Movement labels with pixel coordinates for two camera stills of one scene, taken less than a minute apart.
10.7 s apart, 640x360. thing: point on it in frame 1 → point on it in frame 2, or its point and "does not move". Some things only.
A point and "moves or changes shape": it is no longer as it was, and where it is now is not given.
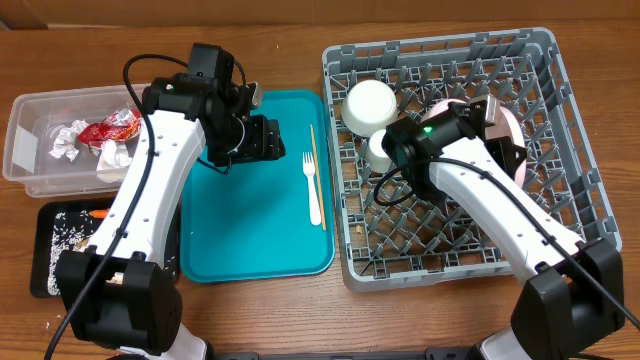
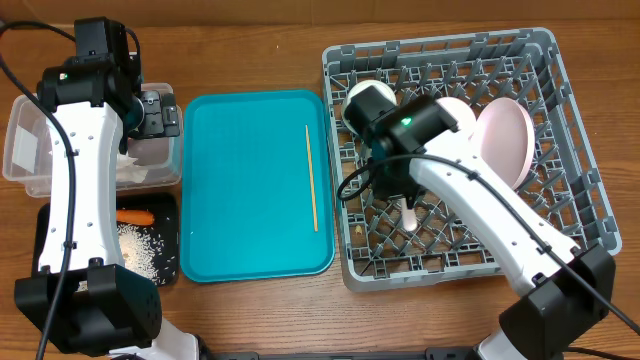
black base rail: x=440 y=354 does not move
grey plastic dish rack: x=370 y=87 does not move
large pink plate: x=508 y=126 moves or changes shape
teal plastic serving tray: x=253 y=223 does not move
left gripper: x=266 y=144 → x=165 y=117
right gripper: x=505 y=149 → x=389 y=185
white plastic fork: x=314 y=203 → x=409 y=216
